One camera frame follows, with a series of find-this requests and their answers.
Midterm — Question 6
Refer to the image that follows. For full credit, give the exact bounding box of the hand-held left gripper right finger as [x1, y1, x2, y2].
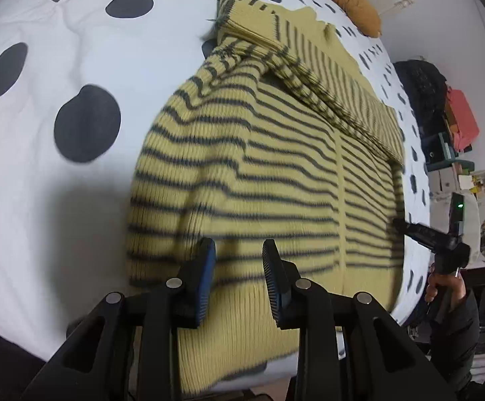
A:
[263, 239, 469, 401]

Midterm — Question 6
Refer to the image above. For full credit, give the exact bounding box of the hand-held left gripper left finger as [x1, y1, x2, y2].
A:
[19, 237, 217, 401]

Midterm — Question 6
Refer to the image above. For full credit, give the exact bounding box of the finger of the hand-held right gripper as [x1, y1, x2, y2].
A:
[393, 217, 452, 255]

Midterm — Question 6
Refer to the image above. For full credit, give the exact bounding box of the yellow striped knit sweater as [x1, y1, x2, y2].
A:
[126, 0, 406, 395]

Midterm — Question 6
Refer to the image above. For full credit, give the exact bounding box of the person's right forearm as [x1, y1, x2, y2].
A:
[428, 292, 483, 385]

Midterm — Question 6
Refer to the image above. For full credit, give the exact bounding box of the person's right hand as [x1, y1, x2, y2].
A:
[424, 262, 468, 316]

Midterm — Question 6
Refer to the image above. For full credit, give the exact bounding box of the white cardboard box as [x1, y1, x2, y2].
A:
[428, 167, 477, 201]

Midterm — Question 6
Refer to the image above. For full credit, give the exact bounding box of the red box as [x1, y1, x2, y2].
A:
[446, 87, 480, 153]

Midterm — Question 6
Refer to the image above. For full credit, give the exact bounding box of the black bag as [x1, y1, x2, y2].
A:
[393, 59, 450, 134]

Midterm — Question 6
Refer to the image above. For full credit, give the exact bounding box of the white polka dot bedsheet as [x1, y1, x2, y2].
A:
[0, 0, 435, 364]

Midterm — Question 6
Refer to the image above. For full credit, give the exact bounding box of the orange pillow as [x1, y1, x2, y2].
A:
[286, 0, 383, 38]

